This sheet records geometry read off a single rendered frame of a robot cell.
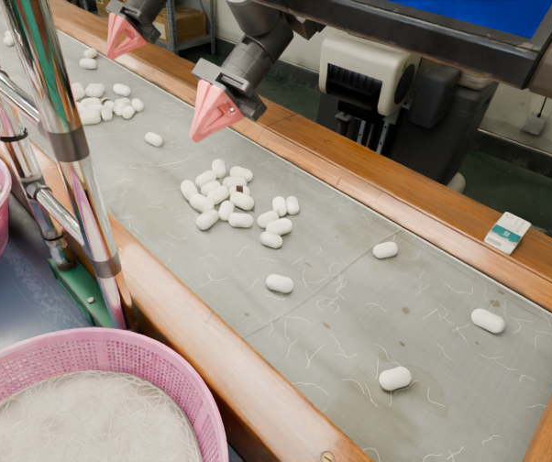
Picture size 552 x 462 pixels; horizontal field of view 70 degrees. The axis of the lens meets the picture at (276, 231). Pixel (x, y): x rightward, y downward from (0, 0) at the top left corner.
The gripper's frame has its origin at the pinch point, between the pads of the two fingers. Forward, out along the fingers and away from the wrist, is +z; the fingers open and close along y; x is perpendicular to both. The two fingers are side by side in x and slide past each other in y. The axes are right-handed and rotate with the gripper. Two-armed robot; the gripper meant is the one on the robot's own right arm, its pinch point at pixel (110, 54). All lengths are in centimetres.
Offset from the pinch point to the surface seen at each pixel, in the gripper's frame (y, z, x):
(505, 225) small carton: 75, -8, 10
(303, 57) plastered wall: -97, -98, 171
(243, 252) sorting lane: 52, 14, -3
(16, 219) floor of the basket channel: 19.1, 31.5, -8.9
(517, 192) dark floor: 64, -76, 173
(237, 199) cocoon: 45.3, 9.1, -0.8
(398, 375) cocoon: 76, 14, -6
